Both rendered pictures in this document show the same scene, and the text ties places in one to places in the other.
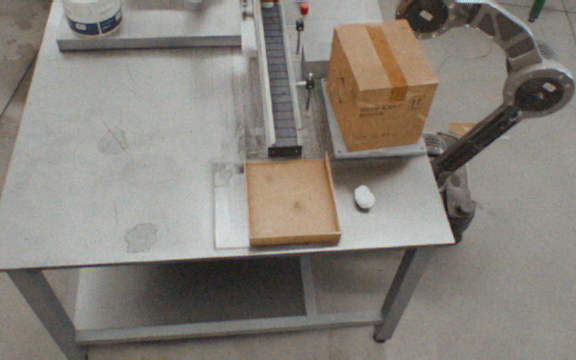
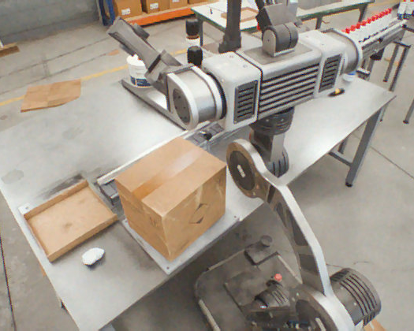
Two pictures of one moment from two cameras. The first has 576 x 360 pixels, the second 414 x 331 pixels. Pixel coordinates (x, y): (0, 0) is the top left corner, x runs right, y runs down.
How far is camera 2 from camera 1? 1.49 m
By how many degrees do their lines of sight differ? 39
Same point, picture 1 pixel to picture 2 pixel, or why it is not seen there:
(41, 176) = (36, 126)
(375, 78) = (134, 179)
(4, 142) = not seen: hidden behind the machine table
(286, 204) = (65, 220)
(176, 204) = (41, 176)
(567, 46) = not seen: outside the picture
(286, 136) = (113, 187)
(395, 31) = (203, 165)
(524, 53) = (311, 271)
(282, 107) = not seen: hidden behind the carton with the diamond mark
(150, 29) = (157, 96)
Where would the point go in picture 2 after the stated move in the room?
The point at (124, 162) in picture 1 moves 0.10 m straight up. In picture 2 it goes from (60, 143) to (54, 128)
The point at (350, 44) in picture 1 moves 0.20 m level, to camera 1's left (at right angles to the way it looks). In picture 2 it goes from (162, 151) to (140, 123)
